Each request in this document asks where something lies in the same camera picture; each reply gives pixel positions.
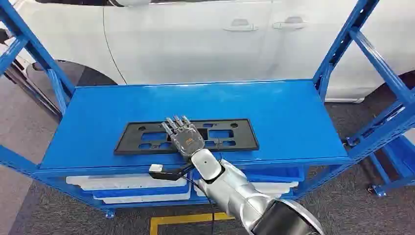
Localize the white car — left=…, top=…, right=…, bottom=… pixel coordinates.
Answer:
left=0, top=0, right=415, bottom=104

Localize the black plastic plate frame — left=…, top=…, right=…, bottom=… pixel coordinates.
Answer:
left=114, top=118, right=260, bottom=156

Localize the blue metal shelf rack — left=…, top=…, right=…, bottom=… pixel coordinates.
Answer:
left=346, top=97, right=415, bottom=198
left=0, top=0, right=415, bottom=219

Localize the yellow floor tape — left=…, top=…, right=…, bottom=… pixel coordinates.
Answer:
left=149, top=212, right=236, bottom=235

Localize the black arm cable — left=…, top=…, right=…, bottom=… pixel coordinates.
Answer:
left=181, top=152, right=224, bottom=235

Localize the white car door handle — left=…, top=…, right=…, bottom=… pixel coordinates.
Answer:
left=223, top=18, right=259, bottom=32
left=272, top=16, right=307, bottom=31

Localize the blue plastic bin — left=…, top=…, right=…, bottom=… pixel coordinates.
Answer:
left=82, top=183, right=191, bottom=199
left=191, top=166, right=305, bottom=183

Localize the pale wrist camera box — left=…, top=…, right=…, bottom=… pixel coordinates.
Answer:
left=148, top=164, right=195, bottom=182

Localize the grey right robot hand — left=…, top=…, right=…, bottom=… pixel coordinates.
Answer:
left=161, top=115, right=206, bottom=160

